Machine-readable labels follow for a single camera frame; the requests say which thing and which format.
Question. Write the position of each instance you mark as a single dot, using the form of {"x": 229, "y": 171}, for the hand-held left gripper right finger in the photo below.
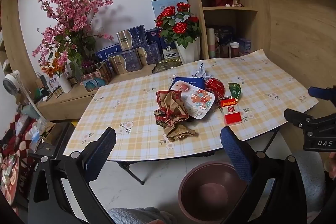
{"x": 236, "y": 158}

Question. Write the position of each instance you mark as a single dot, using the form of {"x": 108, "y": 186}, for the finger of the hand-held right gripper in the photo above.
{"x": 296, "y": 117}
{"x": 321, "y": 92}

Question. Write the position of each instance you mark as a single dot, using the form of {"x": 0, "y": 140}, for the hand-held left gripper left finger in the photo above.
{"x": 101, "y": 150}

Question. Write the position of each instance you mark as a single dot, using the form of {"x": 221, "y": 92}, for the brown plastic bin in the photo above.
{"x": 207, "y": 192}

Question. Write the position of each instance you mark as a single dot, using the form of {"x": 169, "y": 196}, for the red cigarette box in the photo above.
{"x": 231, "y": 113}

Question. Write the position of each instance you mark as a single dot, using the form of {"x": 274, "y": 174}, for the green candy wrapper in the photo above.
{"x": 234, "y": 90}

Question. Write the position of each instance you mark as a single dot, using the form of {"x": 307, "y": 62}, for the white floral foam tray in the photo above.
{"x": 197, "y": 100}

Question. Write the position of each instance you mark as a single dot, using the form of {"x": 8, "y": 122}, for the crushed red can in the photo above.
{"x": 215, "y": 87}

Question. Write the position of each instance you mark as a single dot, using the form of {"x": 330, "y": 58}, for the brown paper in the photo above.
{"x": 170, "y": 108}

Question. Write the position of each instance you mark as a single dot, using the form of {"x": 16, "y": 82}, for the blue coffee box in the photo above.
{"x": 194, "y": 81}

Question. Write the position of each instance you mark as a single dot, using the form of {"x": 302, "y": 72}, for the person's right hand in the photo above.
{"x": 331, "y": 165}

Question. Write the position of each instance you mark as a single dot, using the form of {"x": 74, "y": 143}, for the person's right fluffy grey leg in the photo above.
{"x": 312, "y": 187}

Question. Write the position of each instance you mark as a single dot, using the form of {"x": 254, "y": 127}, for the person's fluffy grey leg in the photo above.
{"x": 312, "y": 187}
{"x": 136, "y": 216}

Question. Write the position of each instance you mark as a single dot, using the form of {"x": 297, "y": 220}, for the brown cardboard box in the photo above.
{"x": 53, "y": 132}

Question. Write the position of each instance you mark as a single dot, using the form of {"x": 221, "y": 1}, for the yellow checked tablecloth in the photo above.
{"x": 131, "y": 108}

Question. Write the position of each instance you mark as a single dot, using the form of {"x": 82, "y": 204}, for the low wooden cabinet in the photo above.
{"x": 68, "y": 103}

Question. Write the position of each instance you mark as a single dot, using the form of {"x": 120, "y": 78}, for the teal round object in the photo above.
{"x": 92, "y": 85}

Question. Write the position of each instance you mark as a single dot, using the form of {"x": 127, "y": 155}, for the row of small bottles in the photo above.
{"x": 56, "y": 91}

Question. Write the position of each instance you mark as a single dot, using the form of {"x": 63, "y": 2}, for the person's left fluffy grey leg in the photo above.
{"x": 136, "y": 216}

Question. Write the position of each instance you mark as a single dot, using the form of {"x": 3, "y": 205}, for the orange flowers in white vase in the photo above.
{"x": 64, "y": 83}

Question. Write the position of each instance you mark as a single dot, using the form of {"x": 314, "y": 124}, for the red and white checked blanket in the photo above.
{"x": 25, "y": 134}

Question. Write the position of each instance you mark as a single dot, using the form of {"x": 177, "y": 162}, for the wicker basket with purple flowers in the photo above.
{"x": 101, "y": 71}

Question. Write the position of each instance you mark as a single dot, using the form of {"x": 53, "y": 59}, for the small blue box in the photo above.
{"x": 245, "y": 47}

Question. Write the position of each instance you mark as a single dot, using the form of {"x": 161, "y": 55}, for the blue and gold gift box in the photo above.
{"x": 123, "y": 64}
{"x": 131, "y": 37}
{"x": 148, "y": 54}

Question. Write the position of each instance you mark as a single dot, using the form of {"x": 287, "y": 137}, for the red paper cup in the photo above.
{"x": 234, "y": 50}

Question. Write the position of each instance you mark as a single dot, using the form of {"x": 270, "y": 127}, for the red patterned round object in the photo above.
{"x": 9, "y": 179}

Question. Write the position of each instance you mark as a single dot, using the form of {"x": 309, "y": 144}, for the flat blue carton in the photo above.
{"x": 107, "y": 52}

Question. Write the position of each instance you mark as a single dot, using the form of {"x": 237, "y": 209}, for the dark tray with gold rim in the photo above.
{"x": 168, "y": 66}

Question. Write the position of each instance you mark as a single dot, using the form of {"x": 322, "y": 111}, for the dark blue printed box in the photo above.
{"x": 225, "y": 33}

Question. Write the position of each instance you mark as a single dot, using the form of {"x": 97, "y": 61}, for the small white fan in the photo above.
{"x": 10, "y": 82}

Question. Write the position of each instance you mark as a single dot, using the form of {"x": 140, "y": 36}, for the stack of pastel cups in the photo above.
{"x": 211, "y": 43}

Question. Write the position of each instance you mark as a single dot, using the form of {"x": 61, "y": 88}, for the red roses in white pot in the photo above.
{"x": 186, "y": 52}

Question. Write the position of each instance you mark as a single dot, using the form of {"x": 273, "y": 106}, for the blue box with white emblem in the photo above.
{"x": 168, "y": 52}

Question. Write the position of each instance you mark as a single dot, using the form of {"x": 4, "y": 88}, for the plain dark blue box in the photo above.
{"x": 152, "y": 36}

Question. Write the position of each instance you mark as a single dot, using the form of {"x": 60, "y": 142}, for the pink blossom artificial plant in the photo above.
{"x": 71, "y": 16}

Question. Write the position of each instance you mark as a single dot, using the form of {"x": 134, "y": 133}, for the light blue flat box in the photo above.
{"x": 162, "y": 5}

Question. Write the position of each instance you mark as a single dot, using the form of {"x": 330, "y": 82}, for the black folding table frame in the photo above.
{"x": 136, "y": 176}

